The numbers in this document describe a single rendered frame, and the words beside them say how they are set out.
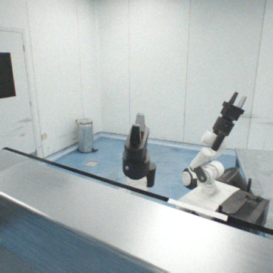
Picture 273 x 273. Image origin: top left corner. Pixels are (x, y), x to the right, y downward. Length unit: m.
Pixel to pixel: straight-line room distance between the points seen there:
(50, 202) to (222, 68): 4.69
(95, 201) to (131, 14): 5.22
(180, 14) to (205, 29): 0.52
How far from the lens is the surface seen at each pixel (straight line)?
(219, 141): 1.28
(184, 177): 1.44
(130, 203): 0.19
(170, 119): 5.14
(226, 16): 4.87
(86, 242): 0.17
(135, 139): 0.72
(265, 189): 2.10
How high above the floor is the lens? 1.73
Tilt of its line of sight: 17 degrees down
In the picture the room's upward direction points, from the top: straight up
